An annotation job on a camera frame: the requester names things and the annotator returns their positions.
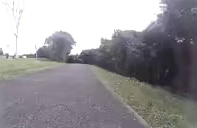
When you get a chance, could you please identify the large dark tree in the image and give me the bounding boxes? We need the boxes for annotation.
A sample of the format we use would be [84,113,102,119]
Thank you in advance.
[36,30,77,63]

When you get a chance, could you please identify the dark hedge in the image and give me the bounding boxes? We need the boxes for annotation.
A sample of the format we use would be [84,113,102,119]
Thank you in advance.
[65,0,197,105]

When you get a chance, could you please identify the bare thin tree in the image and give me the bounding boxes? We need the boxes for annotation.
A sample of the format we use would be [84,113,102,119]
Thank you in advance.
[1,0,26,59]

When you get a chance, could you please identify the grass lawn beside path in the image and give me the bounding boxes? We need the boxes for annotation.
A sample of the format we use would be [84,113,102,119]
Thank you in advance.
[0,57,66,82]

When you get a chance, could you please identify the grass verge beside bushes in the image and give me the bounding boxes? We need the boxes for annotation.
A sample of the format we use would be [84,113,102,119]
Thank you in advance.
[89,64,197,128]

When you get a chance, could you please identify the grey asphalt path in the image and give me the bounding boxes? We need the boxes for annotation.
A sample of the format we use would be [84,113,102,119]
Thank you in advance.
[0,63,146,128]

